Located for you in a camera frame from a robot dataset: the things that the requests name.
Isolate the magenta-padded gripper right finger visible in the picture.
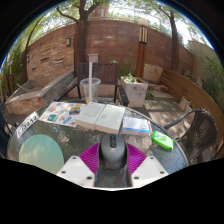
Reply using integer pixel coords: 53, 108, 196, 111
126, 143, 170, 188

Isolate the white square planter with plant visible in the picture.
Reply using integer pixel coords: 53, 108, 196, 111
119, 73, 149, 108

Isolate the black metal chair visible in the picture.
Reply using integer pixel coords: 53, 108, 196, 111
0, 99, 18, 159

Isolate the small white planter box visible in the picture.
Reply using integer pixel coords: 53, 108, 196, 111
177, 96, 191, 113

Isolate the slim tree trunk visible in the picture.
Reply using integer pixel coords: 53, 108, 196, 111
158, 4, 180, 73

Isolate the green mouse pad, pink rest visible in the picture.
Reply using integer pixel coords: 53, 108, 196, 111
18, 133, 65, 175

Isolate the green packet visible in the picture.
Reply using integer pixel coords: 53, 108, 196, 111
150, 130, 175, 151

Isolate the open white book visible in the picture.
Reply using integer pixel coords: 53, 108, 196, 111
75, 101, 127, 135

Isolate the white licence plate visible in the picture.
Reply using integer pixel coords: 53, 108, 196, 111
13, 111, 40, 139

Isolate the stone raised garden bed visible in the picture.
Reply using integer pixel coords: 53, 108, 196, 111
4, 69, 78, 116

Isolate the colourful picture sheet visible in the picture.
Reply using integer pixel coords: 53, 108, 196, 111
38, 101, 87, 128

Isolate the grey computer mouse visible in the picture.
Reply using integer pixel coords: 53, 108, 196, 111
98, 133, 128, 170

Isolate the dark wooden slatted chair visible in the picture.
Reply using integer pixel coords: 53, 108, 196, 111
58, 62, 130, 108

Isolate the clear plastic cup with straw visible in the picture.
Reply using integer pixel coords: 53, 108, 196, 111
79, 61, 102, 105

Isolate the wooden garden lamp post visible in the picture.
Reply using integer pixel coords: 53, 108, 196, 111
134, 19, 149, 79

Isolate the white and blue booklet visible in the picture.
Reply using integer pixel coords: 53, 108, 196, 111
121, 116, 153, 137

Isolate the forked tree trunk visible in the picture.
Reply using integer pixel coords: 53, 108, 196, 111
54, 0, 108, 76

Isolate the beige stone block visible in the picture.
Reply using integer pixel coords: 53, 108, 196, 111
143, 63, 164, 84

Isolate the dark wicker chair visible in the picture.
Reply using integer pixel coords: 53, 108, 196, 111
163, 108, 219, 164

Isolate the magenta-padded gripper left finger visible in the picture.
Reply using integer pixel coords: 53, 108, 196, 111
55, 142, 101, 188

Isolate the grey wall box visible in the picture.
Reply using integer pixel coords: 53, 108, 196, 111
87, 53, 100, 64

